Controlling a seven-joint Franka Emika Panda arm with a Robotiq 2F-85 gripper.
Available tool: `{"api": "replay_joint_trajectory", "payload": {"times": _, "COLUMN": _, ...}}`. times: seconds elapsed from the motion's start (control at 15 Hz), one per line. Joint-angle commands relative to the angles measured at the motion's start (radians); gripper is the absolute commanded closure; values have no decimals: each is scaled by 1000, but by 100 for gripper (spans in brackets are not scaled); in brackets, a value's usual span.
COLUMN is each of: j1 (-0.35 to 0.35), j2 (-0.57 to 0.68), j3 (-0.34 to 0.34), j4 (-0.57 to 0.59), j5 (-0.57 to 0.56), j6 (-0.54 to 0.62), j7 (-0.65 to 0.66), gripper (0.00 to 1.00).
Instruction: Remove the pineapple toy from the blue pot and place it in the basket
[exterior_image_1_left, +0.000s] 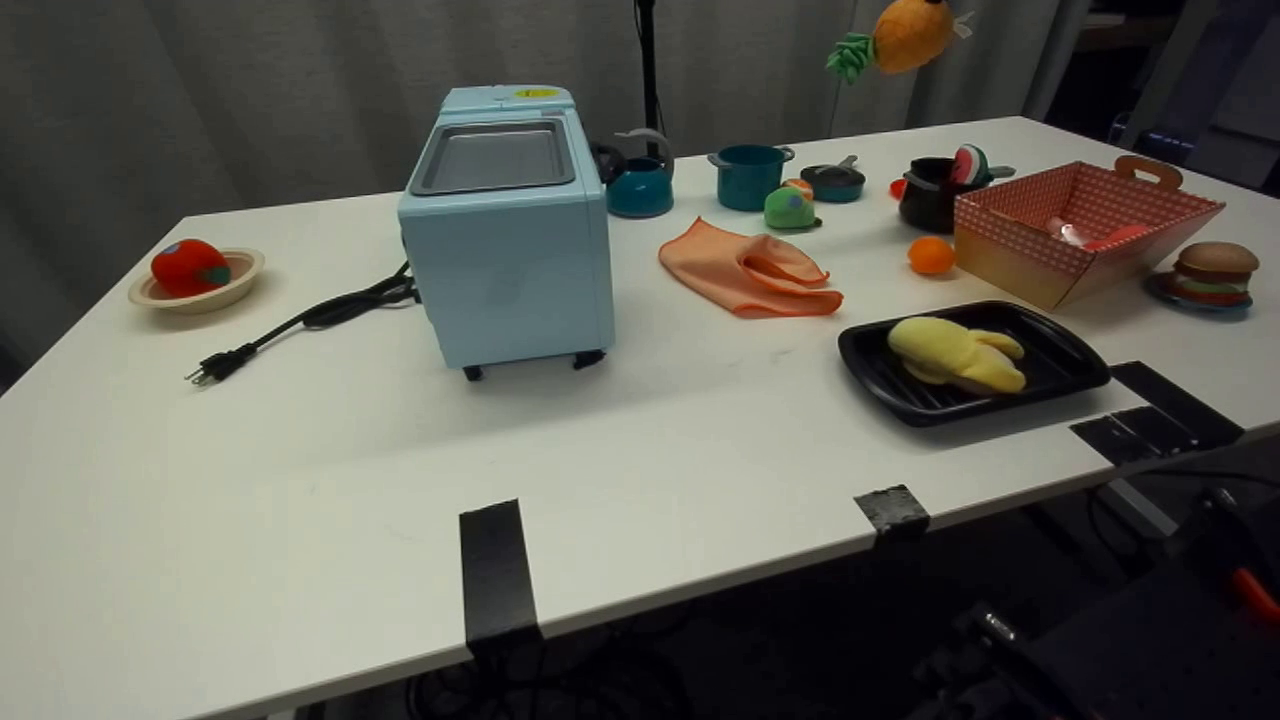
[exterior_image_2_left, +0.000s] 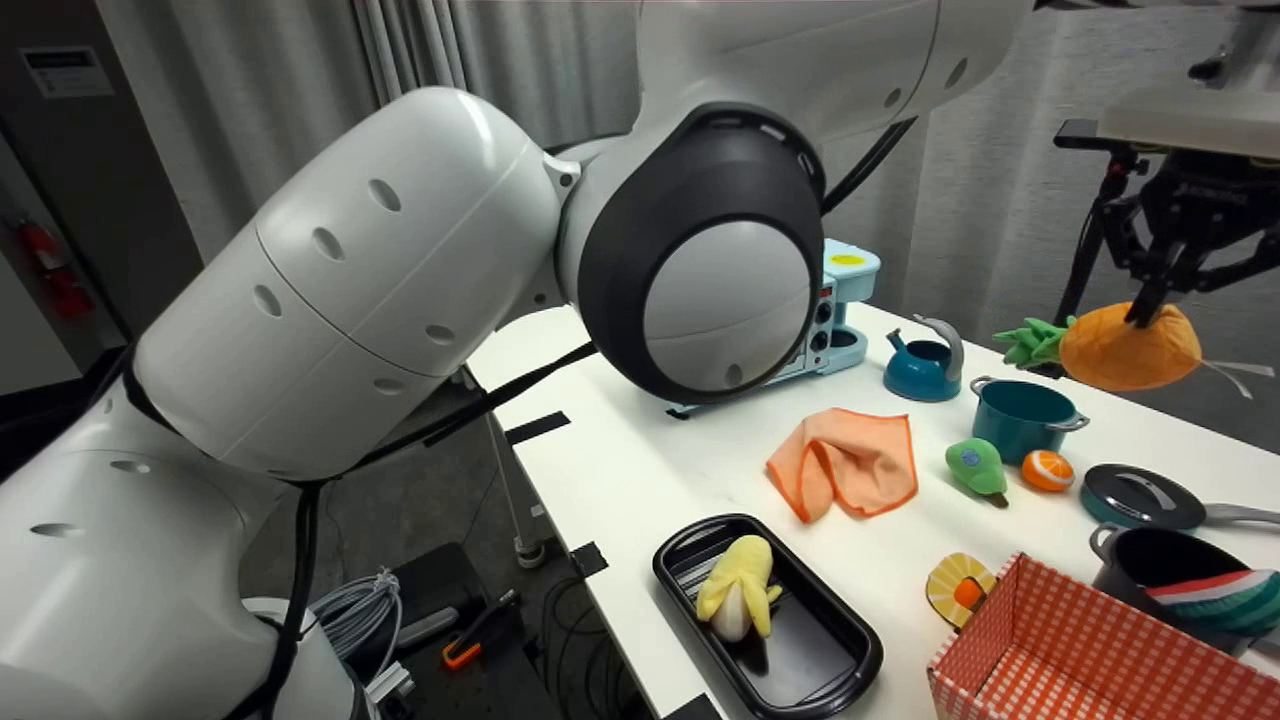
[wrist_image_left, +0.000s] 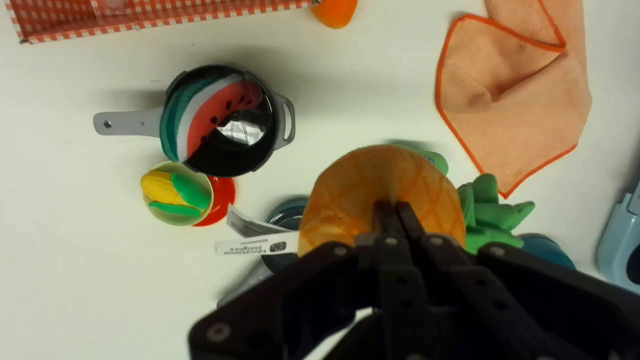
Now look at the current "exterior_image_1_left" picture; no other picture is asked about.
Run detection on orange pineapple plush toy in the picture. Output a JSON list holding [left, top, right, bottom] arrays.
[[824, 0, 967, 80]]

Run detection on teal toy kettle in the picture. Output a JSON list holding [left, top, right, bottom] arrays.
[[591, 126, 678, 223]]

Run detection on small blue toy pot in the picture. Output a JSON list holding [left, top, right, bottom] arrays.
[[705, 142, 798, 216]]

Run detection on green pear plush toy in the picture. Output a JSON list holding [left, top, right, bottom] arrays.
[[758, 178, 827, 237]]

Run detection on dark teal toy frying pan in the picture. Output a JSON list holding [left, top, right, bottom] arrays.
[[797, 152, 869, 209]]

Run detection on orange fruit toy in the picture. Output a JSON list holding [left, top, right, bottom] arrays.
[[902, 231, 961, 282]]

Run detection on yellow banana plush toy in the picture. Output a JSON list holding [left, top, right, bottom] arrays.
[[884, 312, 1033, 400]]

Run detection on black toy pot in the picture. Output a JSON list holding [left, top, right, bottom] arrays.
[[887, 152, 1020, 237]]

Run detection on watermelon slice toy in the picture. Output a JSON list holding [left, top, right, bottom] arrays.
[[948, 142, 994, 192]]

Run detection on red checkered paper basket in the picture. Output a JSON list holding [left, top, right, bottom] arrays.
[[948, 152, 1228, 315]]

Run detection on red tomato plush toy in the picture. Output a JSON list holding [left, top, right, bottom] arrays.
[[147, 237, 230, 300]]

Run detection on burger toy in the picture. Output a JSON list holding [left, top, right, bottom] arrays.
[[1166, 240, 1265, 312]]

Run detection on orange cloth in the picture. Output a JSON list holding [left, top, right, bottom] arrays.
[[655, 216, 849, 324]]

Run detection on light blue toaster oven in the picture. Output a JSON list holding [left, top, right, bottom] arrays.
[[394, 85, 620, 385]]

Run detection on black rectangular tray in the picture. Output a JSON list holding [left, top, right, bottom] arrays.
[[835, 298, 1115, 432]]

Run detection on beige shallow bowl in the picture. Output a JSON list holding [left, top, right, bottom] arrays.
[[128, 243, 269, 319]]

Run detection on black camera tripod stand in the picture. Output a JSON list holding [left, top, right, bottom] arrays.
[[626, 0, 668, 135]]

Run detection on black power cord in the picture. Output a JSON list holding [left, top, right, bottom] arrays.
[[182, 259, 423, 394]]

